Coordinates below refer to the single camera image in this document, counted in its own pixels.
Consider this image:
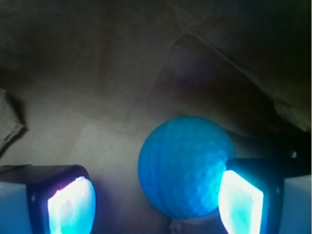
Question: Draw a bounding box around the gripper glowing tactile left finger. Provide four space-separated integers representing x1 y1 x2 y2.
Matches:
0 164 96 234

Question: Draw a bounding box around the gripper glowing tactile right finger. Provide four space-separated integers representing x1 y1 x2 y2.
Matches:
218 158 312 234

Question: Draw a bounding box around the blue ball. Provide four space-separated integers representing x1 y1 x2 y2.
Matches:
138 116 236 219

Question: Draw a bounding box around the brown paper bag bin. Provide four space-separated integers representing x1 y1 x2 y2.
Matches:
0 0 312 234

